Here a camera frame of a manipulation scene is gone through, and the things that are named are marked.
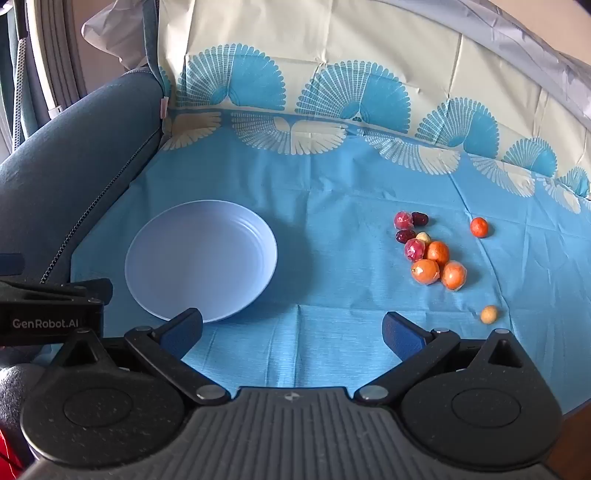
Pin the white plastic bag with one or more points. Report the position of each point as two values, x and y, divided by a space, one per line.
115 32

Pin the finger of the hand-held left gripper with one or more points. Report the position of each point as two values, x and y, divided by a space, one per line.
55 290
11 265

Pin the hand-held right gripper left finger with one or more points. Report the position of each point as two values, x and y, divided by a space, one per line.
182 334

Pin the grey silver cover sheet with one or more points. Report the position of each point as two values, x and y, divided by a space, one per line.
521 41

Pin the red cloth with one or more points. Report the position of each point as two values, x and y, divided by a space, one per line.
8 454

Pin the dark grey cloth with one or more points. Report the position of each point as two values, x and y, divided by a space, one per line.
18 397

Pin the white ribbed panel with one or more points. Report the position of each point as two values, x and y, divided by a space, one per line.
55 50

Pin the blue and cream patterned tablecloth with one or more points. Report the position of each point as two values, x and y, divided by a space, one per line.
323 194

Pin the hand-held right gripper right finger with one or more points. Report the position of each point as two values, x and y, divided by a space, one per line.
404 334

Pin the pink sofa tag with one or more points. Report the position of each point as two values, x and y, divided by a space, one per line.
162 109

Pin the red plastic-wrapped fruit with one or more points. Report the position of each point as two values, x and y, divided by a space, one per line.
414 250
403 220

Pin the small beige longan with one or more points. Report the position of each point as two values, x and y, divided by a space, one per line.
489 314
423 238

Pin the dark red jujube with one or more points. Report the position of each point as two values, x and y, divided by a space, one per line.
405 236
420 218

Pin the plastic-wrapped small orange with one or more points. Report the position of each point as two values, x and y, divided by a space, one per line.
453 275
425 271

